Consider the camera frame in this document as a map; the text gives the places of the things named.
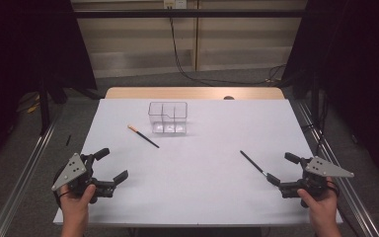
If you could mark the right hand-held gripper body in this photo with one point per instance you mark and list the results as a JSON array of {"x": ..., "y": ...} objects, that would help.
[{"x": 316, "y": 179}]

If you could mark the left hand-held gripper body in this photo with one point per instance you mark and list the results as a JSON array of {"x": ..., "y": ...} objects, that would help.
[{"x": 74, "y": 169}]

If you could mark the black pen with silver band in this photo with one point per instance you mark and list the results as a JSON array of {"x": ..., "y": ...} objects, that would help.
[{"x": 253, "y": 163}]

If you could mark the black pencil with orange end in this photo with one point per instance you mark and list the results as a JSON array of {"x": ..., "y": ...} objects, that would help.
[{"x": 143, "y": 136}]

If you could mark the clear plastic divided container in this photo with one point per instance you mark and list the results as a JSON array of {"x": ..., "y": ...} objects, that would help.
[{"x": 167, "y": 118}]

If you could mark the person's right hand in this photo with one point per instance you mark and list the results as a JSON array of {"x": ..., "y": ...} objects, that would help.
[{"x": 320, "y": 204}]

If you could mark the person's left hand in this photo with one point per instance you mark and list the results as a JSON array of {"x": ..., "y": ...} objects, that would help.
[{"x": 77, "y": 202}]

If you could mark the small black floor item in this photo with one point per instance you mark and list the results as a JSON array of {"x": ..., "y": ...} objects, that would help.
[{"x": 68, "y": 140}]

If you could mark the small yellow floor item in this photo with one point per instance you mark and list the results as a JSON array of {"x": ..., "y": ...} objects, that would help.
[{"x": 33, "y": 108}]

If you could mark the white table cover sheet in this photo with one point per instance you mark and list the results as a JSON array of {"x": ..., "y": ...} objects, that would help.
[{"x": 197, "y": 171}]

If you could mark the dark round table grommet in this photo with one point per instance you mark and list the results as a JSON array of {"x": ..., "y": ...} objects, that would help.
[{"x": 228, "y": 97}]

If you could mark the black curtain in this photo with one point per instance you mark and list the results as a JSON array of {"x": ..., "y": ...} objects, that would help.
[
  {"x": 358, "y": 65},
  {"x": 23, "y": 49}
]

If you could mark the metal floor rail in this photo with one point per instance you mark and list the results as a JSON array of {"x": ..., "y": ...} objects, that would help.
[
  {"x": 352, "y": 194},
  {"x": 19, "y": 184}
]

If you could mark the black stand post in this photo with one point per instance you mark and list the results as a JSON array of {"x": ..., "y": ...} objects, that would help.
[{"x": 44, "y": 108}]

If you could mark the black horizontal frame bar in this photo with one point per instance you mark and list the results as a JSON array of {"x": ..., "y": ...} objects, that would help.
[{"x": 190, "y": 13}]

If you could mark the white wall socket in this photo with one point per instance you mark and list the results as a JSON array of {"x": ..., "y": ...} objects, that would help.
[{"x": 175, "y": 3}]

